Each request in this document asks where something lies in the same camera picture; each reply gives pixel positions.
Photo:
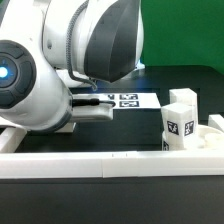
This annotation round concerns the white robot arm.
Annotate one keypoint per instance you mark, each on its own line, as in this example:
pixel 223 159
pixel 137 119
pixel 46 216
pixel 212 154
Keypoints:
pixel 45 42

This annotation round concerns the white round stool seat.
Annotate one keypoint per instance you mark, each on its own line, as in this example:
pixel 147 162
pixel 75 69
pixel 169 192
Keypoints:
pixel 202 137

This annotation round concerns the white fiducial marker sheet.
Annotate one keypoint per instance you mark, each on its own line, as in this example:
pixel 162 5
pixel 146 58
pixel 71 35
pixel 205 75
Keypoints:
pixel 135 100

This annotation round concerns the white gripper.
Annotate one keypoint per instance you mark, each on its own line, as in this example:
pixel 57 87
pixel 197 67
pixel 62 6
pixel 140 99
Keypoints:
pixel 92 108

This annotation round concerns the white U-shaped obstacle fence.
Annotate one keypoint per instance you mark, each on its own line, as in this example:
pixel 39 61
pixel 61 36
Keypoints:
pixel 14 165

